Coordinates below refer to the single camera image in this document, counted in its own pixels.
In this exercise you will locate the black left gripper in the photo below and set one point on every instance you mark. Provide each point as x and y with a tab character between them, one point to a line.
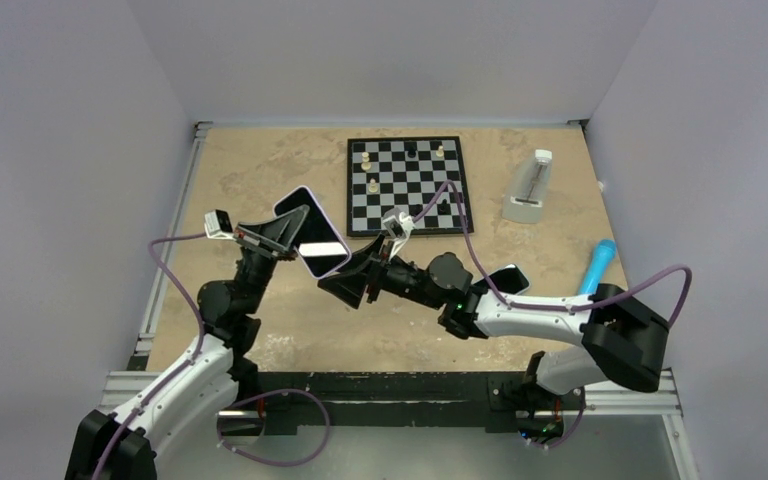
273	237

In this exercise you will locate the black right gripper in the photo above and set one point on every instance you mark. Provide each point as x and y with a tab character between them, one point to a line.
349	286

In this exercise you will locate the lilac phone case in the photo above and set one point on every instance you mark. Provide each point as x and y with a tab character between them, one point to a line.
347	248

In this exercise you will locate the phone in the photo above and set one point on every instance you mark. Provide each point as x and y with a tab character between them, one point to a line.
509	279

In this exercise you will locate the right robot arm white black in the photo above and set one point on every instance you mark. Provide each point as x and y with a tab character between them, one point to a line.
610	334

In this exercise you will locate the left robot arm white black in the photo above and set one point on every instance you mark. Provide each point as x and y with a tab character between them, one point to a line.
137	438

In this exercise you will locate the black and silver chessboard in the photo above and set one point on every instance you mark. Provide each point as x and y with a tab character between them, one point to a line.
404	182

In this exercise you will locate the white chess piece left upper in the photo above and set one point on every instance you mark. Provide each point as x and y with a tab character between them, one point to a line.
366	161

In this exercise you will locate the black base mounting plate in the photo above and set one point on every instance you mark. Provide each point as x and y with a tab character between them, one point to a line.
494	402

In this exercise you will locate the white translucent metronome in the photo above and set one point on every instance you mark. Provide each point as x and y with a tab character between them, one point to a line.
524	199

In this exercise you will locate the blue cylindrical flashlight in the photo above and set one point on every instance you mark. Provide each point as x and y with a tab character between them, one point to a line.
602	256

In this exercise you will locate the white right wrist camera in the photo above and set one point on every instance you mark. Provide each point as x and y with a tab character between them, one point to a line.
399	225

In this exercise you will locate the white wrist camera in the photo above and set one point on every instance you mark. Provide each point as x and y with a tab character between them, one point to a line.
399	225
218	226

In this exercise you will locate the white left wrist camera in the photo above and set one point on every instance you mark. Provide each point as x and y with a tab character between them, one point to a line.
218	226

